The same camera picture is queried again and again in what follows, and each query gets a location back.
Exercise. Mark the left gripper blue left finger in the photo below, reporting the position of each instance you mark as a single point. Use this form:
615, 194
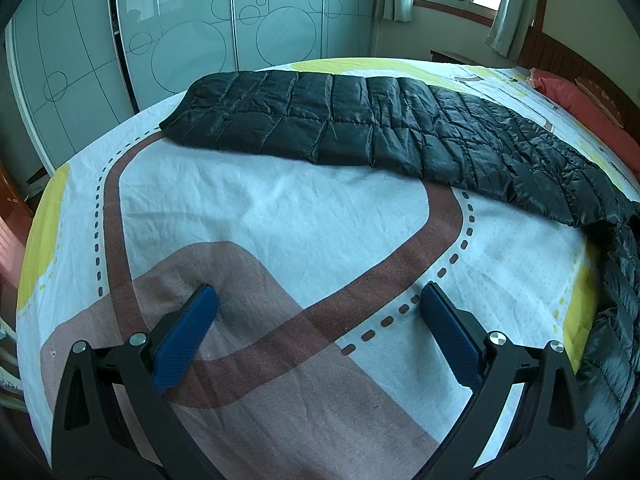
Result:
111, 417

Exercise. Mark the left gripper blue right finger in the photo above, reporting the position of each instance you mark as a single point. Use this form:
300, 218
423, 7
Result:
547, 436

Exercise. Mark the black quilted down jacket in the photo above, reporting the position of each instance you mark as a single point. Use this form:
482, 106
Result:
439, 135

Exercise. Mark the patterned white bed sheet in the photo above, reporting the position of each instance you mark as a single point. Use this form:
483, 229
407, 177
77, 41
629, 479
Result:
318, 364

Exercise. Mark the red pillow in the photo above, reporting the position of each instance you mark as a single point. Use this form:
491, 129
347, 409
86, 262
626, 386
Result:
567, 95

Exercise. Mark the brown patterned cushion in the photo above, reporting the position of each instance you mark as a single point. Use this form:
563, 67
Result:
601, 100

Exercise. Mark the dark wooden headboard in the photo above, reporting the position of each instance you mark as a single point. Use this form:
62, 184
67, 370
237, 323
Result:
542, 51

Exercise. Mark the dark wooden nightstand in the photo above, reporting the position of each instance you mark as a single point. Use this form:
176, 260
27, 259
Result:
451, 58

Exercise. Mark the white curtain right panel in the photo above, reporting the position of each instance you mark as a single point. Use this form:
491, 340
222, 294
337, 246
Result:
509, 28

